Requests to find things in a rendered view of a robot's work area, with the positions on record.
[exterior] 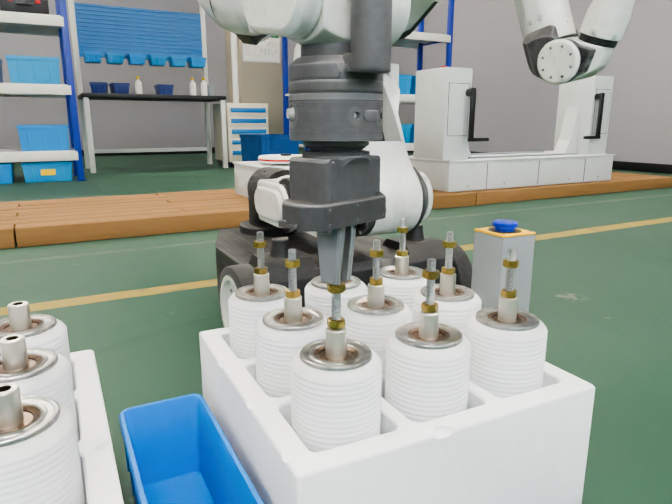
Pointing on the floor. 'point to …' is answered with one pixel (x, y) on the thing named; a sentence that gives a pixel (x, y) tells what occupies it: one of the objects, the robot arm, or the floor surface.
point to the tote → (266, 145)
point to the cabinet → (246, 121)
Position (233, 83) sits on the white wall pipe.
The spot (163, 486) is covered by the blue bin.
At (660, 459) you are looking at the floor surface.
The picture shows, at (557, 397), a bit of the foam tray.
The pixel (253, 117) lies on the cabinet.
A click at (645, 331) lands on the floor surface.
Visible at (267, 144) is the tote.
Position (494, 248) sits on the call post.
